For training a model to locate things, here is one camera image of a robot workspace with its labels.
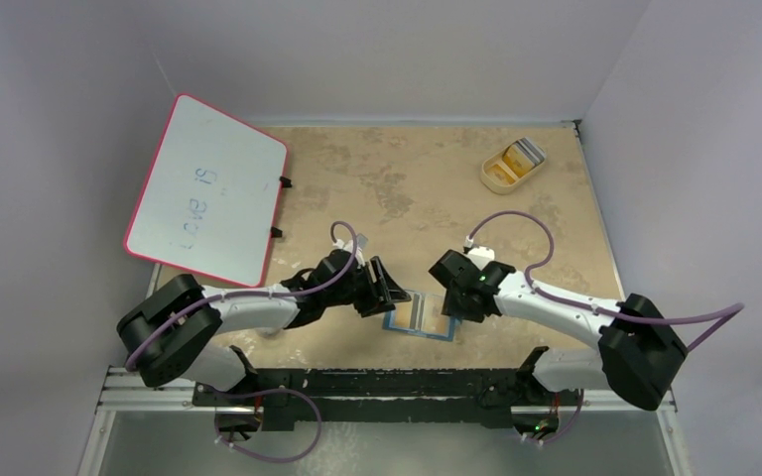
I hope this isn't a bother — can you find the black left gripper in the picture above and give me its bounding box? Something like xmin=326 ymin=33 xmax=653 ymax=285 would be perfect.
xmin=323 ymin=258 xmax=408 ymax=317

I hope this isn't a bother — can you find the blue leather card holder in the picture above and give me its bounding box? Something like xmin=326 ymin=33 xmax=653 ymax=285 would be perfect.
xmin=382 ymin=290 xmax=461 ymax=342

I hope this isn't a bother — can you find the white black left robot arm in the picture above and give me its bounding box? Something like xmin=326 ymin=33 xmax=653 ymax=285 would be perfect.
xmin=116 ymin=249 xmax=412 ymax=406

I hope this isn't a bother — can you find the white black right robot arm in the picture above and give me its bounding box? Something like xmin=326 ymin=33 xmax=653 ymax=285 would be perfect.
xmin=429 ymin=250 xmax=689 ymax=411

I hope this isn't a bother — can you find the cream oval card tray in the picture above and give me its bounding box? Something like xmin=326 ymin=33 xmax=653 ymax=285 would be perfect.
xmin=479 ymin=137 xmax=548 ymax=194

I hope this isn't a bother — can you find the stack of cards in tray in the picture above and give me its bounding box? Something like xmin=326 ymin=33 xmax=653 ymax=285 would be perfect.
xmin=483 ymin=137 xmax=547 ymax=187

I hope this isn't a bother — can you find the pink framed whiteboard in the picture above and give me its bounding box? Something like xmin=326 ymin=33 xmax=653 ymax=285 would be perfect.
xmin=123 ymin=94 xmax=289 ymax=287

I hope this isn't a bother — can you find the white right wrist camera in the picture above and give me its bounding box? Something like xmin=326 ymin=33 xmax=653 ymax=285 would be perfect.
xmin=464 ymin=245 xmax=496 ymax=270

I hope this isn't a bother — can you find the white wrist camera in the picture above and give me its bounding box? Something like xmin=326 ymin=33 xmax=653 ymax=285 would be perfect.
xmin=464 ymin=245 xmax=496 ymax=270
xmin=333 ymin=234 xmax=368 ymax=261

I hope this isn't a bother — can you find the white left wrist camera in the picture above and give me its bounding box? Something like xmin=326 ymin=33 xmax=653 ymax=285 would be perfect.
xmin=333 ymin=234 xmax=368 ymax=261

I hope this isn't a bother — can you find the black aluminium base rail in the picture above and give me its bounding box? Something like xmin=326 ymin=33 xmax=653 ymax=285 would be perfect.
xmin=94 ymin=364 xmax=678 ymax=435

